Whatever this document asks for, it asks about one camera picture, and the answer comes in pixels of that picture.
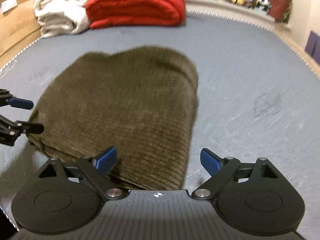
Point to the grey bed mattress sheet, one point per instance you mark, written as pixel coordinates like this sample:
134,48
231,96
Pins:
257,97

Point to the red folded blanket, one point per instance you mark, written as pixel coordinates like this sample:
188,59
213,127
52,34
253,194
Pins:
112,13

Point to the wooden bed frame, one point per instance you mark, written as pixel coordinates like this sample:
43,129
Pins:
19,28

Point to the brown corduroy pants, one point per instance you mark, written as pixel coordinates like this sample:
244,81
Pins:
142,101

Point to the purple wall square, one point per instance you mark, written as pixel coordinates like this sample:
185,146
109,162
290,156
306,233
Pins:
313,46

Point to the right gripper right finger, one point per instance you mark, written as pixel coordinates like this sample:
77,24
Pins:
213,163

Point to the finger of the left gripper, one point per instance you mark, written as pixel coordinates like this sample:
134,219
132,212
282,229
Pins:
10,130
6,98

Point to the cream folded blanket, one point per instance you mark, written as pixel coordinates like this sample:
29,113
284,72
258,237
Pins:
60,17

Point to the dark red plush toy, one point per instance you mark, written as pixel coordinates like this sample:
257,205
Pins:
280,9

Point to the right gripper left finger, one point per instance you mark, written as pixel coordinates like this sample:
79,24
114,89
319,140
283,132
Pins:
101,164

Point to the white tissue pack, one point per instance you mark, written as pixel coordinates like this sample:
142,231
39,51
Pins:
8,5

